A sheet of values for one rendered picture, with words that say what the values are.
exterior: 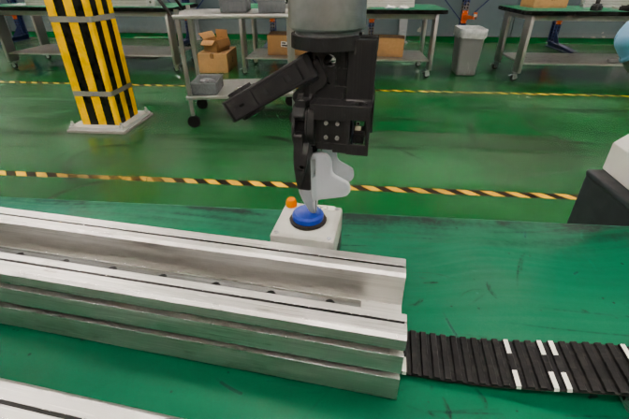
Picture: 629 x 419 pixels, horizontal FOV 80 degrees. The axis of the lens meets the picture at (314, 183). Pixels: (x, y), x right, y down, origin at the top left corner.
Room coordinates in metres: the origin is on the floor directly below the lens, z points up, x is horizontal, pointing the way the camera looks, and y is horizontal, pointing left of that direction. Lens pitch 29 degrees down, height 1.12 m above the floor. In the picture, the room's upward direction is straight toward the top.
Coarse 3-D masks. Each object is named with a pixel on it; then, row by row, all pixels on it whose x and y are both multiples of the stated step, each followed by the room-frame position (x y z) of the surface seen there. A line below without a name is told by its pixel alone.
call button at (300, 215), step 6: (294, 210) 0.40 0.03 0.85; (300, 210) 0.40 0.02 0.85; (306, 210) 0.40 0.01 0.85; (318, 210) 0.40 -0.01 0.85; (294, 216) 0.39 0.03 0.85; (300, 216) 0.39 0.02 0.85; (306, 216) 0.39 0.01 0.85; (312, 216) 0.39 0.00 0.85; (318, 216) 0.39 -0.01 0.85; (300, 222) 0.38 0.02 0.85; (306, 222) 0.38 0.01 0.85; (312, 222) 0.38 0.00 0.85; (318, 222) 0.38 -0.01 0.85
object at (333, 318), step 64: (0, 256) 0.30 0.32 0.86; (64, 256) 0.33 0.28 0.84; (128, 256) 0.33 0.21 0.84; (192, 256) 0.31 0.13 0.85; (256, 256) 0.30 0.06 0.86; (320, 256) 0.30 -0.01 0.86; (384, 256) 0.30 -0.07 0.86; (0, 320) 0.28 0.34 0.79; (64, 320) 0.26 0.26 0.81; (128, 320) 0.25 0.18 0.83; (192, 320) 0.24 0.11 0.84; (256, 320) 0.22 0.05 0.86; (320, 320) 0.22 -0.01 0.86; (384, 320) 0.22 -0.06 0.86; (320, 384) 0.21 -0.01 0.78; (384, 384) 0.20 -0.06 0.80
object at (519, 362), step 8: (504, 344) 0.25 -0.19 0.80; (512, 344) 0.25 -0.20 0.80; (520, 344) 0.25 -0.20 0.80; (504, 352) 0.24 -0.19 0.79; (512, 352) 0.24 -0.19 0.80; (520, 352) 0.24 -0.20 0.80; (512, 360) 0.23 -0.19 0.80; (520, 360) 0.23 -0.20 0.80; (512, 368) 0.22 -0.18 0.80; (520, 368) 0.22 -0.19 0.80; (528, 368) 0.22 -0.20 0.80; (512, 376) 0.21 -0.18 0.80; (520, 376) 0.21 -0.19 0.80; (528, 376) 0.21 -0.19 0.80; (512, 384) 0.21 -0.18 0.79; (520, 384) 0.20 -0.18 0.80; (528, 384) 0.20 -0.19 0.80
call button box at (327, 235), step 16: (288, 208) 0.43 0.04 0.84; (320, 208) 0.43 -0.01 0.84; (336, 208) 0.43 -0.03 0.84; (288, 224) 0.39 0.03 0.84; (320, 224) 0.38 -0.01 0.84; (336, 224) 0.39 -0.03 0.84; (272, 240) 0.37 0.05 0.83; (288, 240) 0.36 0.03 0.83; (304, 240) 0.36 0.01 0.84; (320, 240) 0.36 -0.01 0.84; (336, 240) 0.37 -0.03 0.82
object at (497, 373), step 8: (480, 344) 0.25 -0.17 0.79; (488, 344) 0.25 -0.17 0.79; (496, 344) 0.25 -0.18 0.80; (488, 352) 0.24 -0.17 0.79; (496, 352) 0.24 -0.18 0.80; (488, 360) 0.23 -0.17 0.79; (496, 360) 0.23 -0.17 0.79; (504, 360) 0.23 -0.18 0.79; (488, 368) 0.22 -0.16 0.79; (496, 368) 0.22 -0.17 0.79; (504, 368) 0.22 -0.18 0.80; (488, 376) 0.22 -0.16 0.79; (496, 376) 0.21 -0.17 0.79; (504, 376) 0.21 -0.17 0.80; (496, 384) 0.21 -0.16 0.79; (504, 384) 0.20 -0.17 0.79
